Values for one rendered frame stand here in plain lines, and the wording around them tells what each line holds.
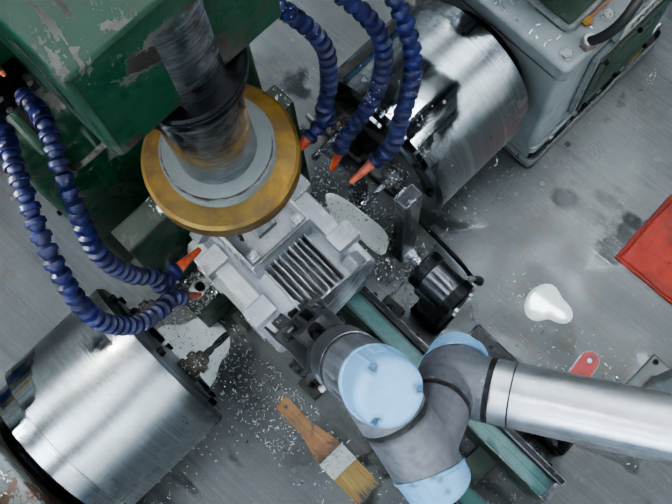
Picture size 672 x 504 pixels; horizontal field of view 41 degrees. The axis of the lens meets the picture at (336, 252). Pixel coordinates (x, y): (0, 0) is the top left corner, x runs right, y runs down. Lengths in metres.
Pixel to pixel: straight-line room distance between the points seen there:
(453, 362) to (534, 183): 0.62
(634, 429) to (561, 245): 0.61
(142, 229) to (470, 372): 0.47
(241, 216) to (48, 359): 0.35
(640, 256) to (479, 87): 0.47
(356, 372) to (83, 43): 0.40
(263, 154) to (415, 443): 0.35
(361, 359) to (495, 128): 0.51
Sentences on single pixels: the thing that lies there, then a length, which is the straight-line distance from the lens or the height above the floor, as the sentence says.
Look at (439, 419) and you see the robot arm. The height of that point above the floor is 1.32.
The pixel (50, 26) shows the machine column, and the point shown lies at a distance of 0.69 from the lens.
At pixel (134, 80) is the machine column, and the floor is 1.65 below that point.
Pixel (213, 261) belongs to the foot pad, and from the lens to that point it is 1.26.
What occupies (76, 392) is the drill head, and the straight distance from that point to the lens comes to 1.18.
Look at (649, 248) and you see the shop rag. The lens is 1.58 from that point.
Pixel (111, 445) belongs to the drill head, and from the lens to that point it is 1.18.
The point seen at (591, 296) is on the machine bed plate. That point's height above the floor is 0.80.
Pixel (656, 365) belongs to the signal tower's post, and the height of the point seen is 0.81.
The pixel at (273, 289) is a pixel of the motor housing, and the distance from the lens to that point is 1.23.
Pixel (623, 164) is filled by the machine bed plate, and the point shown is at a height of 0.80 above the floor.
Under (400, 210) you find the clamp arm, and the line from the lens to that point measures 1.10.
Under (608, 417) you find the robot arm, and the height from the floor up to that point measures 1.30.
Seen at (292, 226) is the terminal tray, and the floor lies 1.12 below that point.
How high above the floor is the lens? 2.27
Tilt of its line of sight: 75 degrees down
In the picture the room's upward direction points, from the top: 10 degrees counter-clockwise
